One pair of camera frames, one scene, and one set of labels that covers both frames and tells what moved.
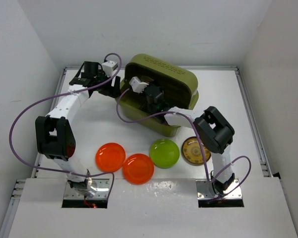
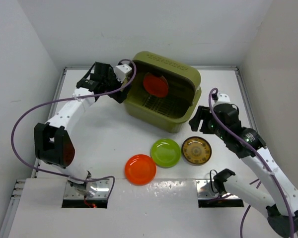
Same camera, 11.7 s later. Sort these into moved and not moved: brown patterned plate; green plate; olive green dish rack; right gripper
Moved: right gripper
Not moved: olive green dish rack; brown patterned plate; green plate
